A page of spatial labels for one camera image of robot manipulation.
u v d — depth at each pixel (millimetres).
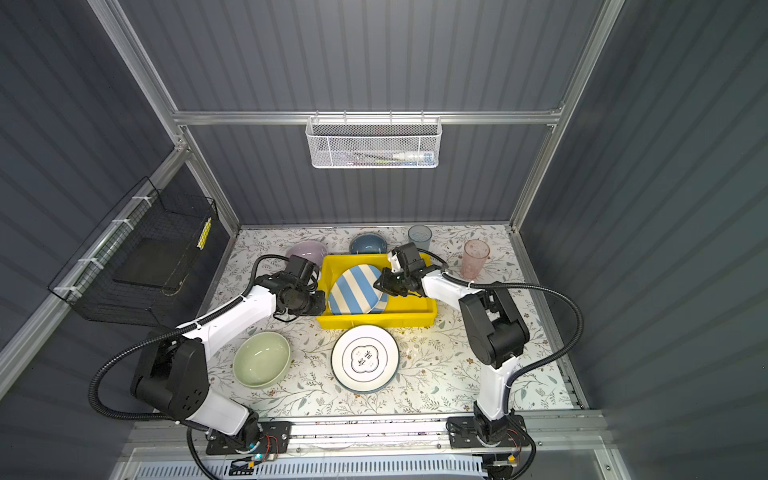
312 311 789
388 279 848
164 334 450
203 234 826
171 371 437
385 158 939
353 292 958
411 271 754
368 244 1103
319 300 788
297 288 682
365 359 846
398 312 931
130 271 736
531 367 523
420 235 1049
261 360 848
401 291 832
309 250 1079
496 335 505
